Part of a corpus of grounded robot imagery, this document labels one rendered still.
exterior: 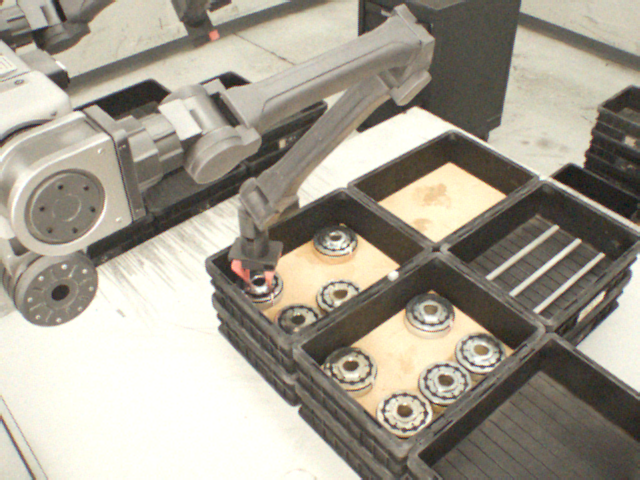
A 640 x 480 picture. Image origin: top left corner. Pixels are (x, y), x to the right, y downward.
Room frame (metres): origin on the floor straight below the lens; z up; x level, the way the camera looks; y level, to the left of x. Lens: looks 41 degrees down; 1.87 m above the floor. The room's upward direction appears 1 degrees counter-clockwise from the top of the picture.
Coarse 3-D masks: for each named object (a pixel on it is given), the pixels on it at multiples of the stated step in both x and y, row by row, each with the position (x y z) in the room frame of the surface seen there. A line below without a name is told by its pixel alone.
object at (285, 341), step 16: (336, 192) 1.22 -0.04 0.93; (352, 192) 1.22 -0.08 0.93; (304, 208) 1.16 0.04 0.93; (368, 208) 1.16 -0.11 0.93; (416, 240) 1.05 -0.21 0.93; (208, 256) 1.01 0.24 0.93; (416, 256) 1.00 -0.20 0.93; (208, 272) 0.98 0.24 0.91; (400, 272) 0.95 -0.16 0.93; (224, 288) 0.93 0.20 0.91; (368, 288) 0.91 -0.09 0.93; (240, 304) 0.89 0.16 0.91; (256, 320) 0.84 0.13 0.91; (320, 320) 0.83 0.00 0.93; (272, 336) 0.80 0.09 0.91; (288, 336) 0.79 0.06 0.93
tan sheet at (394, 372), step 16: (400, 320) 0.91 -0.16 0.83; (464, 320) 0.90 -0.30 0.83; (368, 336) 0.87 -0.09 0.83; (384, 336) 0.87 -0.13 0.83; (400, 336) 0.86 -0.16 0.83; (448, 336) 0.86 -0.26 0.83; (384, 352) 0.82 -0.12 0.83; (400, 352) 0.82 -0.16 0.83; (416, 352) 0.82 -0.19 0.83; (432, 352) 0.82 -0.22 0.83; (448, 352) 0.82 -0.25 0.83; (384, 368) 0.78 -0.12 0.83; (400, 368) 0.78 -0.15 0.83; (416, 368) 0.78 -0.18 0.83; (384, 384) 0.74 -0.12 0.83; (400, 384) 0.74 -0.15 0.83; (416, 384) 0.74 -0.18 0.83; (368, 400) 0.71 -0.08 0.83; (400, 416) 0.67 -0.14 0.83
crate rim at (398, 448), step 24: (456, 264) 0.97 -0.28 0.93; (384, 288) 0.91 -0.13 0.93; (480, 288) 0.90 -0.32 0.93; (312, 336) 0.79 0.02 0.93; (312, 360) 0.73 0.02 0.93; (504, 360) 0.72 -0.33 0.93; (336, 384) 0.68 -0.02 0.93; (480, 384) 0.66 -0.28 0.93; (360, 408) 0.62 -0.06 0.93; (456, 408) 0.62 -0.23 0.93; (384, 432) 0.58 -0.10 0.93
